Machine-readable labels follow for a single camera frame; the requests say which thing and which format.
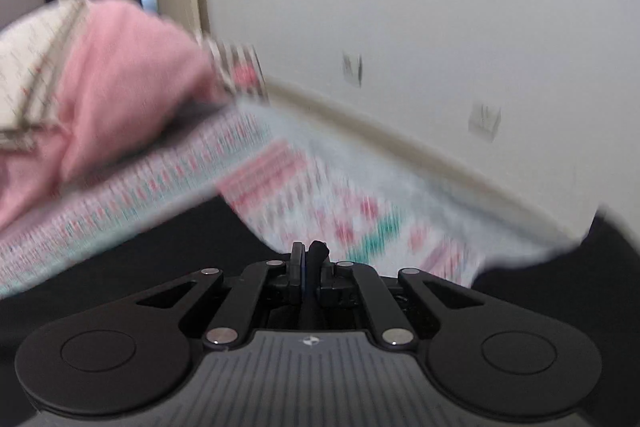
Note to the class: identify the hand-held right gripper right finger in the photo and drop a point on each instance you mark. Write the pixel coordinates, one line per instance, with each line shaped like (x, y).
(331, 289)

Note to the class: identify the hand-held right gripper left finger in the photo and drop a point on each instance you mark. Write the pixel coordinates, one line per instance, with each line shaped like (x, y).
(298, 274)

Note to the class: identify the black pants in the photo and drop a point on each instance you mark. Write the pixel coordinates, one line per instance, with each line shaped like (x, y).
(175, 247)

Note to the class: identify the patterned knit-print bedspread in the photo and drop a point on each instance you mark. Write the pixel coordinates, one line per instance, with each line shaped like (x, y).
(350, 207)

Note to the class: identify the cream baseboard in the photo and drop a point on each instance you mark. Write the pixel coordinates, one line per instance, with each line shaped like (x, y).
(400, 137)

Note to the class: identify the striped cloth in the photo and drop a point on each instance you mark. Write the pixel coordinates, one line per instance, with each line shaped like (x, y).
(240, 67)

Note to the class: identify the pink fleece blanket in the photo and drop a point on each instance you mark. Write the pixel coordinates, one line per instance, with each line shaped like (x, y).
(125, 82)

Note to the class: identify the cream dotted pillow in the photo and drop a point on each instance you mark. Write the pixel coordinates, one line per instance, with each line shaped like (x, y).
(30, 67)

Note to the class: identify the white wall socket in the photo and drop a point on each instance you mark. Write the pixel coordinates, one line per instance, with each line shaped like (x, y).
(352, 69)
(484, 123)

